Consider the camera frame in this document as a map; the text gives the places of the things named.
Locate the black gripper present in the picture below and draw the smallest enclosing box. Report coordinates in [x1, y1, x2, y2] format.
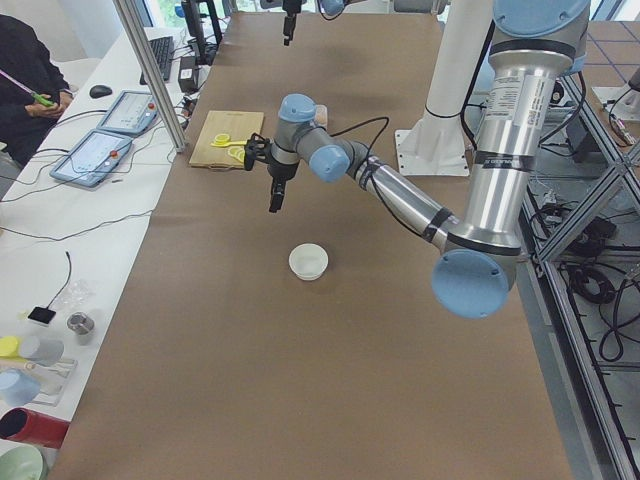
[267, 160, 298, 213]
[282, 0, 302, 46]

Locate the clear plastic egg box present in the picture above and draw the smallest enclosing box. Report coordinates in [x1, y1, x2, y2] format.
[314, 104, 328, 128]

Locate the black power adapter box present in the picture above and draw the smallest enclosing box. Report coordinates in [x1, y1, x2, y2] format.
[178, 56, 200, 94]

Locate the clear box in corner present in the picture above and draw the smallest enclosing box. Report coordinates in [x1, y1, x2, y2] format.
[24, 357, 78, 407]

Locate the lemon slice middle of row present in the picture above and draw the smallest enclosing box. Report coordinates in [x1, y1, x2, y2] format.
[228, 147, 245, 161]

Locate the white round bowl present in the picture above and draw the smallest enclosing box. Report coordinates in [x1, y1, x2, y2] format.
[288, 243, 329, 281]

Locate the yellow plastic knife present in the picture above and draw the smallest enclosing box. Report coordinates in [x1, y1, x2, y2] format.
[210, 140, 247, 148]

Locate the wooden cutting board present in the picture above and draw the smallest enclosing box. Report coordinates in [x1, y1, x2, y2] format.
[188, 110, 264, 171]

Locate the lemon slice near knife top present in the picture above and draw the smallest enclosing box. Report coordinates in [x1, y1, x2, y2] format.
[212, 133, 231, 142]

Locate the black monitor stand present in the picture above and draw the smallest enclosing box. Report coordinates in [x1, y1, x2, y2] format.
[180, 0, 223, 66]

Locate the black keyboard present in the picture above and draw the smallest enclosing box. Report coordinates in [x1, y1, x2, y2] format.
[148, 36, 174, 82]

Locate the far blue teach pendant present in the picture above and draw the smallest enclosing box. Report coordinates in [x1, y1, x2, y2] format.
[97, 90, 157, 137]

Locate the blue teach pendant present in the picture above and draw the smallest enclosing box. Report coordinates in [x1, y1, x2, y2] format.
[97, 90, 157, 137]
[50, 129, 132, 188]

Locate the near blue teach pendant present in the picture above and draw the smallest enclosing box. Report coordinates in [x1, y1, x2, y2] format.
[50, 129, 132, 188]

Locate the white side table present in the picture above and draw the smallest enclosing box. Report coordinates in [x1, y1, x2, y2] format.
[0, 25, 221, 480]

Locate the black computer mouse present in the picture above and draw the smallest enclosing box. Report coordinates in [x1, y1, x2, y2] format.
[89, 84, 113, 99]

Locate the metal cylinder in corner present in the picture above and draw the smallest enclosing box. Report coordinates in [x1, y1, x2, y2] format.
[66, 312, 95, 346]

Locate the small black square pad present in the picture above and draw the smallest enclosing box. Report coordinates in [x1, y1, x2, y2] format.
[27, 306, 56, 325]

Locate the person in black clothes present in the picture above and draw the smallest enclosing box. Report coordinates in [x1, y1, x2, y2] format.
[1, 15, 73, 167]

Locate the grey cup on rack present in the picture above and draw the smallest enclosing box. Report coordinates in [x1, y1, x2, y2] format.
[18, 336, 64, 366]

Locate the yellow cup on rack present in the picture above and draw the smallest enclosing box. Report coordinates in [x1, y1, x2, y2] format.
[0, 336, 21, 359]

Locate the light blue cup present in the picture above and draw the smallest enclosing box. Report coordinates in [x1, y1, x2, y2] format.
[0, 369, 40, 407]

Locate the red cylinder cup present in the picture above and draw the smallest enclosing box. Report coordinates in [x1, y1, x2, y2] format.
[1, 407, 70, 449]

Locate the pale green bowl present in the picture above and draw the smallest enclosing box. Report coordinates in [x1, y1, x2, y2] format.
[1, 445, 48, 480]

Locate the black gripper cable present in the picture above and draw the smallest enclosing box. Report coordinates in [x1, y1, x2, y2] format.
[329, 116, 391, 156]

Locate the aluminium frame post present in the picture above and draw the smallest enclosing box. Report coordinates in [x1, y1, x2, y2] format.
[113, 0, 187, 153]

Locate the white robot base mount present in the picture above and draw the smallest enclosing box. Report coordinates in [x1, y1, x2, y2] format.
[395, 1, 473, 176]

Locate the green handled tool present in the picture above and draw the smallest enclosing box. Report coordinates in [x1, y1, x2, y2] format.
[0, 70, 54, 108]

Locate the aluminium frame rail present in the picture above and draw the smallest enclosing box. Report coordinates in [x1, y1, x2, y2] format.
[519, 65, 639, 479]

